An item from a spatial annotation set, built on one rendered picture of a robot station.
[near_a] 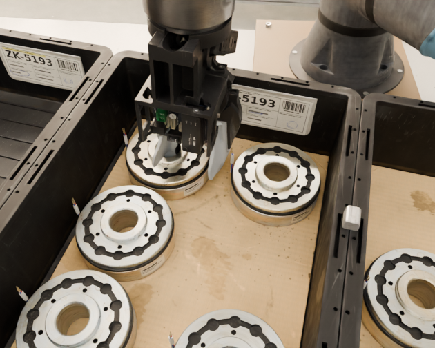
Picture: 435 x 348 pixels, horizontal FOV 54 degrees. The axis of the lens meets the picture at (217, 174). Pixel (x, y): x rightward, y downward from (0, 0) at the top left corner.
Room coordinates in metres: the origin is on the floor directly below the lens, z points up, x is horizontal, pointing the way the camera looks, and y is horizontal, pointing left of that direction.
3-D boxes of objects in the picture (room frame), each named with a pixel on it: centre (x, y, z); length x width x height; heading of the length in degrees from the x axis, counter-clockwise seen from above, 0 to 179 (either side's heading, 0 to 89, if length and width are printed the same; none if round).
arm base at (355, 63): (0.61, -0.22, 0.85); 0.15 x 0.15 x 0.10
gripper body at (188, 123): (0.32, 0.03, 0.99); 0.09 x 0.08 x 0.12; 165
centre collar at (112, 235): (0.25, 0.10, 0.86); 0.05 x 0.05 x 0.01
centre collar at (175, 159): (0.35, 0.06, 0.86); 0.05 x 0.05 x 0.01
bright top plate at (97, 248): (0.25, 0.10, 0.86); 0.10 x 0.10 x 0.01
